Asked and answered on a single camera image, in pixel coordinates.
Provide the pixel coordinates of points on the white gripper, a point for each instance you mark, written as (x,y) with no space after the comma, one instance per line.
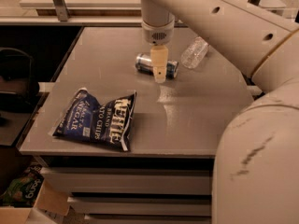
(157,34)

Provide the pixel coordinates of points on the redbull can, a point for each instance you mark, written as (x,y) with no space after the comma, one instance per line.
(143,64)

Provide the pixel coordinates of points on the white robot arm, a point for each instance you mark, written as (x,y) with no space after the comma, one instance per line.
(256,168)

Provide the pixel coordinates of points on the blue kettle chip bag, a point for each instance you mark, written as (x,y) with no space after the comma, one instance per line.
(86,120)

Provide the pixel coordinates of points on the green snack bag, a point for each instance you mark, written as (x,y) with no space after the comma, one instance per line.
(23,190)

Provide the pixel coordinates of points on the clear plastic water bottle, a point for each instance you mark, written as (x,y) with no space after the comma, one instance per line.
(194,53)

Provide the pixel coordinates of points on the white shelf with metal brackets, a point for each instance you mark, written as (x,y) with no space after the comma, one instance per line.
(81,12)

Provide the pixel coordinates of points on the grey drawer cabinet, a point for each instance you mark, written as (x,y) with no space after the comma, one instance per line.
(165,176)

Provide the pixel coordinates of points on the black chair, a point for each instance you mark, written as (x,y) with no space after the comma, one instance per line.
(18,84)

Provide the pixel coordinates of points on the cardboard box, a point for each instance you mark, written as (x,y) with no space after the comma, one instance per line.
(51,207)

